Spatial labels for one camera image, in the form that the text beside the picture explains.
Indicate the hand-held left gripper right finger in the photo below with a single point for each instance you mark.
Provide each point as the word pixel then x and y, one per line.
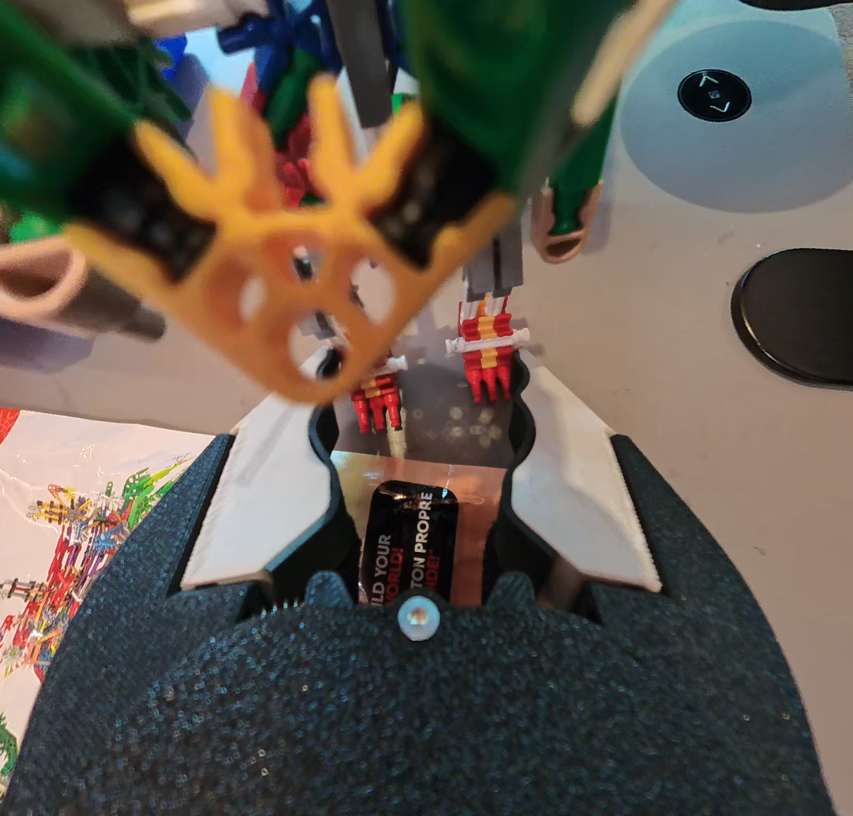
pixel 580 496

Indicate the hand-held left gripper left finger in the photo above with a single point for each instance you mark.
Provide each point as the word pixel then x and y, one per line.
pixel 266 496

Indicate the red yellow toy assembly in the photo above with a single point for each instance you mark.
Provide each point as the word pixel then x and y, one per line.
pixel 490 349

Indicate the green clip connector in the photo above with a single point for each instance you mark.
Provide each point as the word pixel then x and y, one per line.
pixel 480 62

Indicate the small multicolour toy model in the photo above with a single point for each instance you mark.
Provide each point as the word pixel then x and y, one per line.
pixel 360 49

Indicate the black clamp-on armrest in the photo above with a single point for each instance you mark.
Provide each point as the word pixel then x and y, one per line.
pixel 799 316

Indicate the black round logo disc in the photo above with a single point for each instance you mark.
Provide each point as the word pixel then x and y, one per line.
pixel 714 94

